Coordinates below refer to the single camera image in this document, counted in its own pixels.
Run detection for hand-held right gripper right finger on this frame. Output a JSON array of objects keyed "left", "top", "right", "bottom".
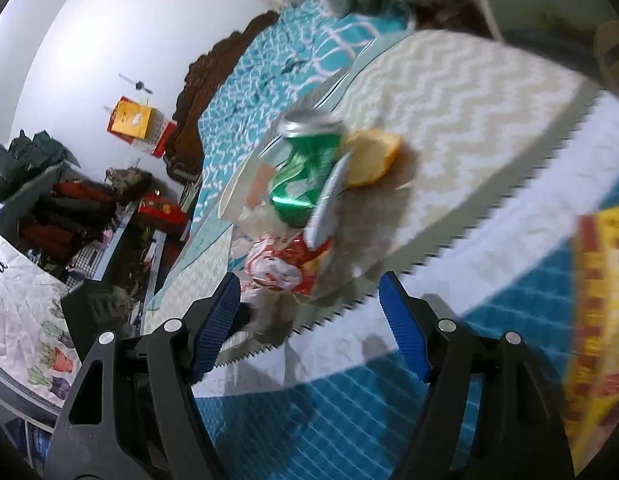
[{"left": 378, "top": 270, "right": 575, "bottom": 480}]

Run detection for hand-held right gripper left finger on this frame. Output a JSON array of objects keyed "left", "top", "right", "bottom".
[{"left": 43, "top": 272, "right": 242, "bottom": 480}]

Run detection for red white wrapper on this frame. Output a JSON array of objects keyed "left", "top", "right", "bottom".
[{"left": 239, "top": 232, "right": 335, "bottom": 301}]

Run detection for grey round lid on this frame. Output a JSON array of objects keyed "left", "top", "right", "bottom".
[{"left": 303, "top": 152, "right": 353, "bottom": 251}]

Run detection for green drink can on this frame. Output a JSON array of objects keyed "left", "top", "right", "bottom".
[{"left": 266, "top": 109, "right": 347, "bottom": 228}]

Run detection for bitten bread piece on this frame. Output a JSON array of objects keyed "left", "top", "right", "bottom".
[{"left": 342, "top": 130, "right": 403, "bottom": 188}]

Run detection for yellow red patterned bag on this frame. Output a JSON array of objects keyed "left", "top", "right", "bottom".
[{"left": 562, "top": 205, "right": 619, "bottom": 476}]

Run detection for red box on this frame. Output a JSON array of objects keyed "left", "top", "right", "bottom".
[{"left": 136, "top": 192, "right": 190, "bottom": 233}]

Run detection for brown bag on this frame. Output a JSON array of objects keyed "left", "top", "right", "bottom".
[{"left": 106, "top": 167, "right": 152, "bottom": 206}]

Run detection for pile of dark red clothes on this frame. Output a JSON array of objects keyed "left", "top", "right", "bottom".
[{"left": 19, "top": 182, "right": 117, "bottom": 261}]

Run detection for cactus printed quilt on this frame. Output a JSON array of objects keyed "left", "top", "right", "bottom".
[{"left": 0, "top": 225, "right": 85, "bottom": 411}]

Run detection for beige chevron mat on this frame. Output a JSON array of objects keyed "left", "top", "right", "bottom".
[{"left": 139, "top": 30, "right": 600, "bottom": 376}]

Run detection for grey storage shelf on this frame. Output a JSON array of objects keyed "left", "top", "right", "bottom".
[{"left": 0, "top": 160, "right": 190, "bottom": 311}]

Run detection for carved wooden headboard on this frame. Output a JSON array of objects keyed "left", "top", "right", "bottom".
[{"left": 162, "top": 10, "right": 280, "bottom": 183}]

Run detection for teal white patterned bedsheet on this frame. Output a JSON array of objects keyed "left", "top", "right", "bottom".
[{"left": 144, "top": 0, "right": 415, "bottom": 311}]

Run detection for dark bags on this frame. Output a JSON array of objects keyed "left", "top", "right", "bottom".
[{"left": 0, "top": 130, "right": 82, "bottom": 206}]

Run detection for yellow red wall calendar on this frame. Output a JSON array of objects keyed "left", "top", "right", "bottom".
[{"left": 106, "top": 96, "right": 177, "bottom": 158}]

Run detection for white cable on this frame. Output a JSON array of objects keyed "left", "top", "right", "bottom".
[{"left": 464, "top": 0, "right": 505, "bottom": 41}]

